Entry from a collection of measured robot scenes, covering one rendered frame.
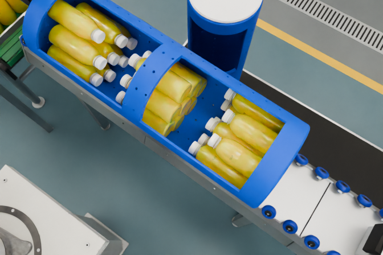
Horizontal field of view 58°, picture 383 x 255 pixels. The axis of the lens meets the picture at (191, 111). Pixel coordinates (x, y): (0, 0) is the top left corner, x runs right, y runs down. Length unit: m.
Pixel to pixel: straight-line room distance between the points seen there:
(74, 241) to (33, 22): 0.64
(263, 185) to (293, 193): 0.31
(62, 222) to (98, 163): 1.14
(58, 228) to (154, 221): 1.07
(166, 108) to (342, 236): 0.68
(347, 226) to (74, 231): 0.83
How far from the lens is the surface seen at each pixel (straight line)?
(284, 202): 1.19
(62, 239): 1.08
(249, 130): 0.98
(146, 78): 0.95
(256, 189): 0.92
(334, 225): 1.24
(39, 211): 1.12
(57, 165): 2.27
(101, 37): 1.13
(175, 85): 0.98
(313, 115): 2.17
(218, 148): 0.98
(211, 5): 1.31
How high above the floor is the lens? 2.07
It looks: 69 degrees down
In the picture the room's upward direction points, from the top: straight up
